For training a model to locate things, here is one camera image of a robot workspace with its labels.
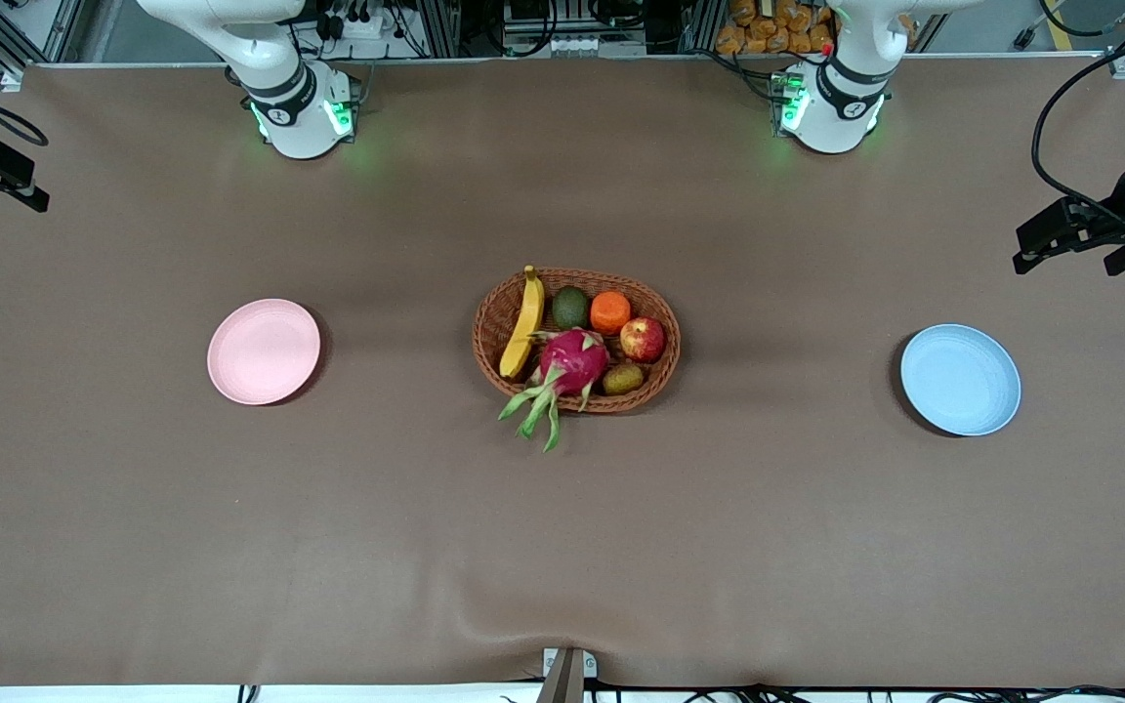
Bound red yellow apple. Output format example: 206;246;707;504
619;316;667;364

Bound yellow banana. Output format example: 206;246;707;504
499;265;546;381

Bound blue plate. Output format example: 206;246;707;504
900;323;1022;437

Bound pink plate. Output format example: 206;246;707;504
207;298;322;406

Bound orange bread bag pile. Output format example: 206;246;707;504
716;0;835;57

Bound white power strip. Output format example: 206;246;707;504
313;0;397;42

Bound orange tangerine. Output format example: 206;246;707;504
590;291;633;337

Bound green avocado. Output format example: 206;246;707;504
552;286;591;331

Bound pink dragon fruit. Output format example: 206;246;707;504
497;328;610;453

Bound brown wicker basket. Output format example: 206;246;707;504
472;268;682;414

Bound grey electronics box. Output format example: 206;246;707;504
502;0;648;58

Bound brown table cloth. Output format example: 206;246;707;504
0;54;1125;690

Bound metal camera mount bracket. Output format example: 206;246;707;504
535;647;599;703

